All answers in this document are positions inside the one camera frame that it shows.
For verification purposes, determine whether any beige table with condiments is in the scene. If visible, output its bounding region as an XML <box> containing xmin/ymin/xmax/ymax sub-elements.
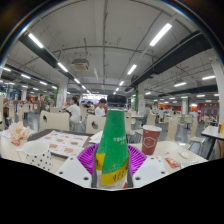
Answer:
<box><xmin>200</xmin><ymin>123</ymin><xmax>224</xmax><ymax>161</ymax></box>

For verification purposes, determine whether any dark tray with paper liner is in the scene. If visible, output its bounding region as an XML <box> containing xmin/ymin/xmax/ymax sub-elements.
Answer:
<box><xmin>28</xmin><ymin>129</ymin><xmax>95</xmax><ymax>159</ymax></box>

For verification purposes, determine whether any white napkin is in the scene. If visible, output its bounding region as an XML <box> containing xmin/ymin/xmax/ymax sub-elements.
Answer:
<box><xmin>89</xmin><ymin>130</ymin><xmax>104</xmax><ymax>145</ymax></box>

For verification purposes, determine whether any ceiling air conditioner unit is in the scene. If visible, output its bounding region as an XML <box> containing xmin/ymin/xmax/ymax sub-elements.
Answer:
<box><xmin>71</xmin><ymin>58</ymin><xmax>90</xmax><ymax>72</ymax></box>

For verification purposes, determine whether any person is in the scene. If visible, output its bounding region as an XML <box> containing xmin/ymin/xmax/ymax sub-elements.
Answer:
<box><xmin>37</xmin><ymin>93</ymin><xmax>47</xmax><ymax>115</ymax></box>
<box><xmin>94</xmin><ymin>97</ymin><xmax>108</xmax><ymax>118</ymax></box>
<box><xmin>65</xmin><ymin>96</ymin><xmax>83</xmax><ymax>132</ymax></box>

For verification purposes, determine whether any group of beige chairs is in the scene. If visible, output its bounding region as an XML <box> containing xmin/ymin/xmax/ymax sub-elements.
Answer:
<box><xmin>0</xmin><ymin>99</ymin><xmax>208</xmax><ymax>148</ymax></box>

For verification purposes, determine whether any small red sachet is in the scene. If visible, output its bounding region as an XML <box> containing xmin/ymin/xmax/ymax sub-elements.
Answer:
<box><xmin>164</xmin><ymin>157</ymin><xmax>181</xmax><ymax>169</ymax></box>

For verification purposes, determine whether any red paper cup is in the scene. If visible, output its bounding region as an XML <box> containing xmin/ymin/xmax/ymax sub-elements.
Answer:
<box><xmin>141</xmin><ymin>124</ymin><xmax>163</xmax><ymax>156</ymax></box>

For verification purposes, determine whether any green drink bottle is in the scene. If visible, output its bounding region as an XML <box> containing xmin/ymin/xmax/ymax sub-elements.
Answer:
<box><xmin>92</xmin><ymin>94</ymin><xmax>130</xmax><ymax>190</ymax></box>

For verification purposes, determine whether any group of ceiling lights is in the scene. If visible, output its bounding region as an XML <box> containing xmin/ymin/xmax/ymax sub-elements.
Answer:
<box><xmin>1</xmin><ymin>22</ymin><xmax>219</xmax><ymax>108</ymax></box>

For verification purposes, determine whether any white polka-dot mug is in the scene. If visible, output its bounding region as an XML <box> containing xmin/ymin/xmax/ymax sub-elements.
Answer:
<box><xmin>22</xmin><ymin>139</ymin><xmax>54</xmax><ymax>173</ymax></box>

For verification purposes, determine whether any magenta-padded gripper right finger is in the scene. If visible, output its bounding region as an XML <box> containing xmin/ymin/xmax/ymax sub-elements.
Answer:
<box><xmin>126</xmin><ymin>143</ymin><xmax>169</xmax><ymax>189</ymax></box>

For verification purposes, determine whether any crumpled food wrapper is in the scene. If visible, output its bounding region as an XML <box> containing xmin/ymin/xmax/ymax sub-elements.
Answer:
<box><xmin>7</xmin><ymin>120</ymin><xmax>33</xmax><ymax>147</ymax></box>

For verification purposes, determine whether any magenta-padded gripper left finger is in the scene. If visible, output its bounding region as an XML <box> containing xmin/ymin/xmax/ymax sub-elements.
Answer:
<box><xmin>54</xmin><ymin>143</ymin><xmax>100</xmax><ymax>189</ymax></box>

